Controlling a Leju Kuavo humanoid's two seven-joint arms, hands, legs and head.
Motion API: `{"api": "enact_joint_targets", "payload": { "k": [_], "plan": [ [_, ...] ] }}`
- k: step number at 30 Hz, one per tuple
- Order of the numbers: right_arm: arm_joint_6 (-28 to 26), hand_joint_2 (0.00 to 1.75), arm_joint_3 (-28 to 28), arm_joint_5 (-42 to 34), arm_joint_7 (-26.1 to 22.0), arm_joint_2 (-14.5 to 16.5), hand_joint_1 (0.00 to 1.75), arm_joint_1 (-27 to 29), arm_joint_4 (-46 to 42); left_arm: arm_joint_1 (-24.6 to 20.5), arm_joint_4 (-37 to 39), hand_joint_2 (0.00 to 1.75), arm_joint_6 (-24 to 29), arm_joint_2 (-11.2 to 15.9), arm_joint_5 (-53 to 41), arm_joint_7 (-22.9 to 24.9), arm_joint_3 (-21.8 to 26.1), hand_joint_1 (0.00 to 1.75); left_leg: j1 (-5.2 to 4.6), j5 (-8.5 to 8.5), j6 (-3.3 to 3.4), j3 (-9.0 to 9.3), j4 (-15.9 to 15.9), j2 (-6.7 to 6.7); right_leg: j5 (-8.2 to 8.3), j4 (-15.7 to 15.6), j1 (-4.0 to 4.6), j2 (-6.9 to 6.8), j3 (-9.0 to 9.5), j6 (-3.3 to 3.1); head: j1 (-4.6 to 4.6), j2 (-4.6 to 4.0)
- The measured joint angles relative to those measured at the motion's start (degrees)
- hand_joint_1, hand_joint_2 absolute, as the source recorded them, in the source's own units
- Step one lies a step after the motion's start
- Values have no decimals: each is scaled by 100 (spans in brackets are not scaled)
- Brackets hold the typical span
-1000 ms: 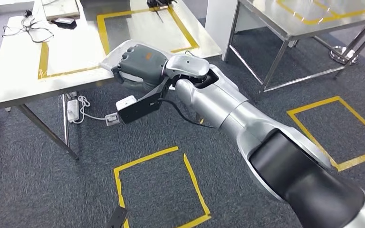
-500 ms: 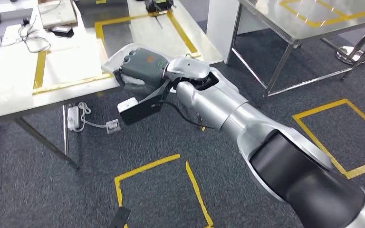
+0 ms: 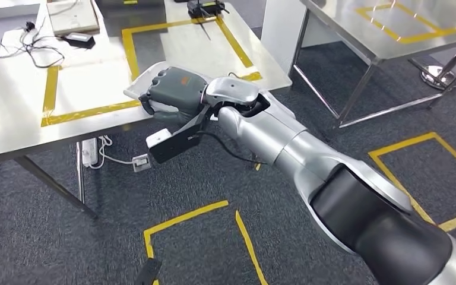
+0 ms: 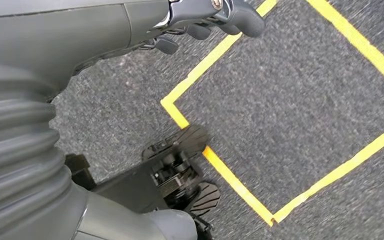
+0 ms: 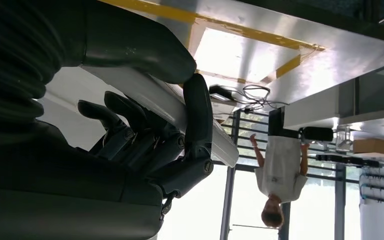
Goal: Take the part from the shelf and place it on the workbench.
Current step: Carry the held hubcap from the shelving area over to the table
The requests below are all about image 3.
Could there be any white power strip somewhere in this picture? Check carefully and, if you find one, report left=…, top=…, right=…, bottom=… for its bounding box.
left=81, top=137, right=99, bottom=168

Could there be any dark grey laptop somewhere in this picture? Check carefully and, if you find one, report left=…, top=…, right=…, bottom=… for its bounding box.
left=94, top=0, right=166, bottom=18

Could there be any black cable tangle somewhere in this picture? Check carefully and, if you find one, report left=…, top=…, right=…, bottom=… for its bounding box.
left=0, top=21, right=65, bottom=69

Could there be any white power cable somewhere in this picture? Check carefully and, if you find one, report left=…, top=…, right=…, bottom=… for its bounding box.
left=88, top=135, right=134, bottom=170

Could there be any black power adapter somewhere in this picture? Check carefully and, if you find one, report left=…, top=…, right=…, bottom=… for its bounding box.
left=61, top=32, right=96, bottom=50

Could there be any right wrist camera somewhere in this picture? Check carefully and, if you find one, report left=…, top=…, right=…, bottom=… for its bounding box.
left=146, top=104, right=213, bottom=164

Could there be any yellow floor tape square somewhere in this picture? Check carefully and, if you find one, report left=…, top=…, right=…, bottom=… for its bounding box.
left=143, top=199, right=270, bottom=285
left=368, top=131, right=456, bottom=233

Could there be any black camera cable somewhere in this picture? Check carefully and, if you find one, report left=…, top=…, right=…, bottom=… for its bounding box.
left=195, top=131, right=268, bottom=166

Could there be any metal floor socket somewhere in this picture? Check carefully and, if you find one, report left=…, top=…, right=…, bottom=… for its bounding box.
left=132, top=153, right=152, bottom=173

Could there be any stainless steel workbench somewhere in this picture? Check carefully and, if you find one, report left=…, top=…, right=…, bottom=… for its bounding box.
left=0, top=0, right=293, bottom=221

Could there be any white flat box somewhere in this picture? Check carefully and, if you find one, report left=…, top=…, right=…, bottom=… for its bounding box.
left=47, top=0, right=100, bottom=36

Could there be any white cabinet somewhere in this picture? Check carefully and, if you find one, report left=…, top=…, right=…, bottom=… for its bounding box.
left=260, top=0, right=341, bottom=75

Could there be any black router with antennas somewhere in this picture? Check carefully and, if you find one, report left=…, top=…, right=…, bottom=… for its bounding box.
left=186, top=0, right=231, bottom=20

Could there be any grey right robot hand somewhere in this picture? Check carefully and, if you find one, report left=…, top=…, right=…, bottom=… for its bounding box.
left=138, top=66, right=210, bottom=125

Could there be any yellow workbench tape outline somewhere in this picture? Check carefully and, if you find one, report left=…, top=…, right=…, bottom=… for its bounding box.
left=41, top=15, right=264, bottom=128

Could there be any stainless steel table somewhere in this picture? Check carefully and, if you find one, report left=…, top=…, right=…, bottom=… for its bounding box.
left=290, top=0, right=456, bottom=129

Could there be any chrome stool base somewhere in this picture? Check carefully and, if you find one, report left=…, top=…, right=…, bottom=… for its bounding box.
left=420, top=65, right=456, bottom=90

